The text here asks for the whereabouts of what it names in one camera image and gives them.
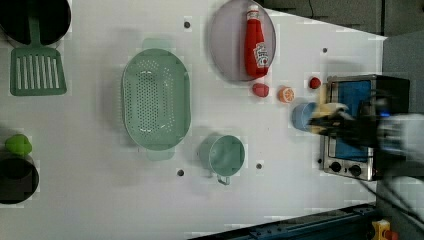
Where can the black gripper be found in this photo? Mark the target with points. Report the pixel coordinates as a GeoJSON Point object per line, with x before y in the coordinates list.
{"type": "Point", "coordinates": [359, 131]}

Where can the yellow plush peeled banana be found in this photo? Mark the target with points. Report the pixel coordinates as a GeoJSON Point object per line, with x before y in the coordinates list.
{"type": "Point", "coordinates": [324, 114]}

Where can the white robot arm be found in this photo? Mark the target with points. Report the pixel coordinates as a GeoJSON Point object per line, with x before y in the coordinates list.
{"type": "Point", "coordinates": [395, 135]}

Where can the steel toaster oven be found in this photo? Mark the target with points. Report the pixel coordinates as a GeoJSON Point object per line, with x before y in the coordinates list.
{"type": "Point", "coordinates": [389, 96]}

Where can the blue bowl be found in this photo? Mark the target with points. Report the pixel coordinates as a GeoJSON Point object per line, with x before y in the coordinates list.
{"type": "Point", "coordinates": [301, 116]}

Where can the dark red plush strawberry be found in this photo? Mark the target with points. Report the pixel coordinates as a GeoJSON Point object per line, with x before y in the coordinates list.
{"type": "Point", "coordinates": [314, 83]}

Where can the plush orange slice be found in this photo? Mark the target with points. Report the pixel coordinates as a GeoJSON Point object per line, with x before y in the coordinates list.
{"type": "Point", "coordinates": [286, 95]}

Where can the pink plush strawberry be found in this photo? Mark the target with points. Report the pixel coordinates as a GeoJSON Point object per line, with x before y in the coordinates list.
{"type": "Point", "coordinates": [260, 90]}

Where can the red plush ketchup bottle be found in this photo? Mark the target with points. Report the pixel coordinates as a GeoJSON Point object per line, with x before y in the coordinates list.
{"type": "Point", "coordinates": [256, 56]}

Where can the green oval colander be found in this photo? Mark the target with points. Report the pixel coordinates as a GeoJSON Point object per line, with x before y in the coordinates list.
{"type": "Point", "coordinates": [155, 92]}

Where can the black round pot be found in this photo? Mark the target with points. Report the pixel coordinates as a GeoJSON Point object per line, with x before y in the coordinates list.
{"type": "Point", "coordinates": [54, 19]}

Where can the green slotted spatula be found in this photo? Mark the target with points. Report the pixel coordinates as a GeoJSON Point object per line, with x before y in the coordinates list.
{"type": "Point", "coordinates": [35, 69]}

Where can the green plush pepper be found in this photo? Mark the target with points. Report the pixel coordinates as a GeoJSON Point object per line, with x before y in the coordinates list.
{"type": "Point", "coordinates": [19, 144]}

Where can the black round pan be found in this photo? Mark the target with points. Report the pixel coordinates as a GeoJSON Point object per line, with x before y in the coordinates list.
{"type": "Point", "coordinates": [19, 180]}

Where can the blue metal frame rail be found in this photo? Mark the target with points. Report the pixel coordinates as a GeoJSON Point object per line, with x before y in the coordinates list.
{"type": "Point", "coordinates": [350, 223]}

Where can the green cup with handle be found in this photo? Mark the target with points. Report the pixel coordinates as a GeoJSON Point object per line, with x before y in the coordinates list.
{"type": "Point", "coordinates": [223, 155]}

